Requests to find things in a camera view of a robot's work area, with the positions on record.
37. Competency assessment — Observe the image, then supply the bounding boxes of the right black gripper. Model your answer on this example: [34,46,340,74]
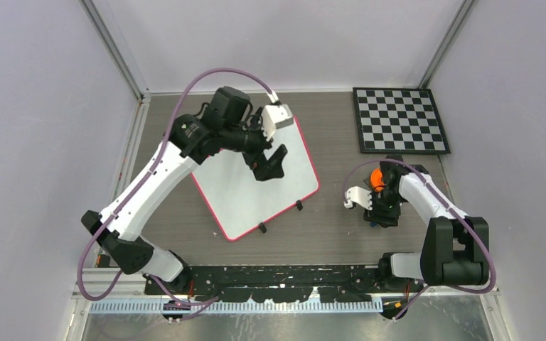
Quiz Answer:
[363,188,405,227]

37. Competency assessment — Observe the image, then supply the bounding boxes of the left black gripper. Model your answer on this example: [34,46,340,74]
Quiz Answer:
[223,108,287,180]

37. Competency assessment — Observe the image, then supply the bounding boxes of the white whiteboard pink rim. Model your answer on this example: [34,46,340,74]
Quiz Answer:
[191,118,320,242]

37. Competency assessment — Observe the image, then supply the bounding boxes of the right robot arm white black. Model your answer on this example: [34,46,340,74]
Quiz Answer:
[362,157,496,293]

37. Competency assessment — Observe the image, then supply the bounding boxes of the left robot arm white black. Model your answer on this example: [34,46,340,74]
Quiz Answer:
[81,86,294,294]

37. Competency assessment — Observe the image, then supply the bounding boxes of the orange curved block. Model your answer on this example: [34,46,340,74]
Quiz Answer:
[369,168,385,192]

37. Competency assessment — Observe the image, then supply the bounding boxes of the black white checkerboard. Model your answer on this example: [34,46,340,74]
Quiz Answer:
[352,87,451,155]

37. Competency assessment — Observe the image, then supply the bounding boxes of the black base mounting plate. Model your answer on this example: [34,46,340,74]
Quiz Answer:
[144,265,423,303]

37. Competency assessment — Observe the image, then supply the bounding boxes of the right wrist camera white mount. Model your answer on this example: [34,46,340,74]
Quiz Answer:
[343,186,373,210]

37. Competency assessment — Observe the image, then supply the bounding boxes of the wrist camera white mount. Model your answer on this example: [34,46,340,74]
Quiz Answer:
[262,104,294,141]
[343,186,373,210]

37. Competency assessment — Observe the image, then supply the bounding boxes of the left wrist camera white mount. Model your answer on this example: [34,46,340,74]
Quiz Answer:
[262,104,294,141]

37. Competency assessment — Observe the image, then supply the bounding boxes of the white slotted cable duct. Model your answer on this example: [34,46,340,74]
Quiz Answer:
[89,298,383,315]

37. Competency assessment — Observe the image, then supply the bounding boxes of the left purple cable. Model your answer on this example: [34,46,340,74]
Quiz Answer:
[77,67,281,322]

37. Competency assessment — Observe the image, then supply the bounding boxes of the purple cable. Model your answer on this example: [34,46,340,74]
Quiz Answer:
[77,67,281,322]
[342,158,497,322]

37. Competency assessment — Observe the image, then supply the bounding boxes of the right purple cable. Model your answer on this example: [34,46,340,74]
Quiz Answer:
[342,158,497,322]

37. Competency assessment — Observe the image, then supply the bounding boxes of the aluminium frame rail front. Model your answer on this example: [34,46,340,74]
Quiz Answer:
[82,268,146,298]

